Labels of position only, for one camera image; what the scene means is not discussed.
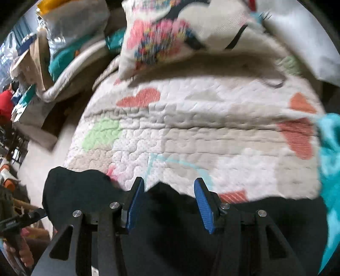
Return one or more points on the patchwork quilted bedspread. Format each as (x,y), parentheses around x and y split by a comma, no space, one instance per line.
(245,124)

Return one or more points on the turquoise fleece blanket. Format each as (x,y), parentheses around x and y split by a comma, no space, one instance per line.
(328,131)

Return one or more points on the brown cardboard box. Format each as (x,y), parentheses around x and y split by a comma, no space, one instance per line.
(31,67)

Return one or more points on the floral print cushion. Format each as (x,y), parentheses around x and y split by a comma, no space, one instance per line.
(164,31)

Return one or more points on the person in red shirt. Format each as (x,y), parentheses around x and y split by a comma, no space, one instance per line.
(6,105)

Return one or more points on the black pants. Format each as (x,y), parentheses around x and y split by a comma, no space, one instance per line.
(170,238)

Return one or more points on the clear plastic bag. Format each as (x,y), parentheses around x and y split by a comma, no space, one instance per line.
(72,21)

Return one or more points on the person's left hand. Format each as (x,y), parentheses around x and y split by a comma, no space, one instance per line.
(24,254)

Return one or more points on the folded beige quilt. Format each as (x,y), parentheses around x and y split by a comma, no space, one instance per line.
(62,88)

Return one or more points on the teal folded cloth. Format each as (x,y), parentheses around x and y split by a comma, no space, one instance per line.
(61,60)

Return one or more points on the yellow bag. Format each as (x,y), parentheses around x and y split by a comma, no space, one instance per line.
(46,6)

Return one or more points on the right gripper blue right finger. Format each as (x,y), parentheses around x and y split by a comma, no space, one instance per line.
(249,243)

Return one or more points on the teal package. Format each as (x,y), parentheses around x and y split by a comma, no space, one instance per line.
(114,41)

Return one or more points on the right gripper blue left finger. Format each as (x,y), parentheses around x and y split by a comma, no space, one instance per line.
(70,251)

